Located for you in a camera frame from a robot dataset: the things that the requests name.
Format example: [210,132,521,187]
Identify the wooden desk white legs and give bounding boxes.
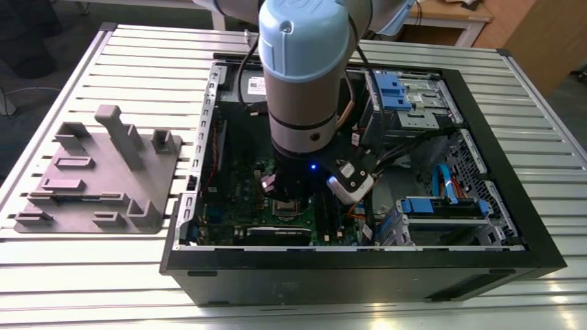
[410,0,495,47]

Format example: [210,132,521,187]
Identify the blue plastic drive carrier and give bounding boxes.
[374,73,413,112]

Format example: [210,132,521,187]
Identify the black PC case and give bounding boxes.
[158,52,569,307]

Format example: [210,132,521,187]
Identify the black office chair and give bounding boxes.
[0,0,60,80]

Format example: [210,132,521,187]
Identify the blue flat wire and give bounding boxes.
[430,163,465,205]

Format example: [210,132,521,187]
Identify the silver disk bay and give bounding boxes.
[379,195,523,248]

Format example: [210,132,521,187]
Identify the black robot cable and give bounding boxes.
[237,43,263,109]
[355,46,374,69]

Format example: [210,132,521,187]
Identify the wooden cabinet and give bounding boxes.
[474,0,587,99]

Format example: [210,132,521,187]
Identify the green motherboard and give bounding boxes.
[201,156,363,247]

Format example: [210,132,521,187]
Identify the grey plastic parts rack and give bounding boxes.
[12,104,185,235]

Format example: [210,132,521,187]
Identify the grey power supply box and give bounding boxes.
[215,70,277,162]

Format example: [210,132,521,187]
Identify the black disk in blue carrier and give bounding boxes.
[401,195,490,219]

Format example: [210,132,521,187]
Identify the CPU socket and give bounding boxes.
[271,197,303,221]

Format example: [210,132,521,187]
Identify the black wire bundle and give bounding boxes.
[342,126,462,203]

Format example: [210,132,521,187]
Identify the orange wire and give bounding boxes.
[346,192,381,220]

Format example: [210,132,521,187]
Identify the black RAM slot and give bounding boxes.
[330,201,346,239]
[319,201,334,241]

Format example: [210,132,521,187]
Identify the black graphics card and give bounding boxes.
[234,225,314,247]

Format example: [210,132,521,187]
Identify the silver drive cage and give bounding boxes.
[359,71,463,148]

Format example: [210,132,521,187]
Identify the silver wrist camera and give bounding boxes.
[326,163,375,204]

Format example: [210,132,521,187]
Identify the thin red wire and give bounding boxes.
[205,115,229,189]

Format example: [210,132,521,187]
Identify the yellow wire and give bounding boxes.
[334,102,350,133]

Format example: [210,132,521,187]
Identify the small wrist camera box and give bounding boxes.
[261,173,278,197]

